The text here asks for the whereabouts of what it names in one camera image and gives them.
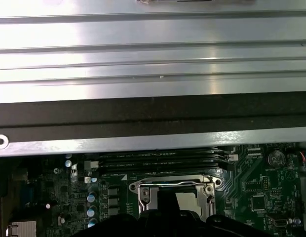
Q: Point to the silver blue capacitor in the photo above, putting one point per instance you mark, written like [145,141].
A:
[91,223]
[91,212]
[91,197]

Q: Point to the metal socket cover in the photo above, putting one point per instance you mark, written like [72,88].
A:
[148,205]

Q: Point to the RAM slot black clips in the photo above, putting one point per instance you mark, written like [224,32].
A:
[155,172]
[155,156]

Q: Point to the silver coin battery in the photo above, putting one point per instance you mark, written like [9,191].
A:
[276,158]

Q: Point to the silver CPU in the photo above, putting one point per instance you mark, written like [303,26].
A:
[186,203]

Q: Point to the CPU socket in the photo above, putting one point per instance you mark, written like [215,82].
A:
[136,191]

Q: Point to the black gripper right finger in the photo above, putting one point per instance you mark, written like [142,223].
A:
[174,201]

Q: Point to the metal locking lever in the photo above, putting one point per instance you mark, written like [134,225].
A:
[167,183]

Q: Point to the internal USB port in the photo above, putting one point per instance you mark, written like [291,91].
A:
[280,222]

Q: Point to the blue port connector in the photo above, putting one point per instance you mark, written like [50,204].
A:
[30,195]

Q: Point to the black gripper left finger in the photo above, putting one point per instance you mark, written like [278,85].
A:
[163,200]

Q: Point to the black PC case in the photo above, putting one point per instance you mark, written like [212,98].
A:
[153,116]

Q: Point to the RAM slot white clips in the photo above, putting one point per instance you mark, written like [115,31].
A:
[155,163]

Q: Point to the green motherboard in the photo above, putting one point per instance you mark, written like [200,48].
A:
[241,177]

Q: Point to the silver metal port block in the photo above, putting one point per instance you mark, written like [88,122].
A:
[23,229]

